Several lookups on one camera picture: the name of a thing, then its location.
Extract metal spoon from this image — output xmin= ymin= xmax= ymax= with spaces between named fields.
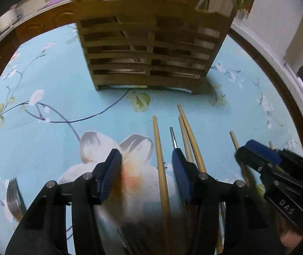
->
xmin=169 ymin=127 xmax=180 ymax=151

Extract blue floral tablecloth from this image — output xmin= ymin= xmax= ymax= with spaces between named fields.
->
xmin=0 ymin=23 xmax=303 ymax=255

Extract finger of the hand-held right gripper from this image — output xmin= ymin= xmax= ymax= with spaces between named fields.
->
xmin=272 ymin=148 xmax=303 ymax=184
xmin=235 ymin=139 xmax=283 ymax=175

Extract wooden slatted utensil holder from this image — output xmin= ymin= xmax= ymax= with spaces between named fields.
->
xmin=70 ymin=0 xmax=238 ymax=95

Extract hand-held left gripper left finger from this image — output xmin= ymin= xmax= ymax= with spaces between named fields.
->
xmin=5 ymin=148 xmax=123 ymax=255

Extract wooden chopstick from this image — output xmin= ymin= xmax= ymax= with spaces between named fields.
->
xmin=178 ymin=115 xmax=194 ymax=163
xmin=152 ymin=115 xmax=172 ymax=255
xmin=177 ymin=104 xmax=225 ymax=255
xmin=229 ymin=130 xmax=251 ymax=188

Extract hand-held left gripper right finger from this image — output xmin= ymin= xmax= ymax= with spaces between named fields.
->
xmin=172 ymin=148 xmax=282 ymax=255

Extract metal fork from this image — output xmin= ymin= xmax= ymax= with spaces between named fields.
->
xmin=6 ymin=177 xmax=28 ymax=222

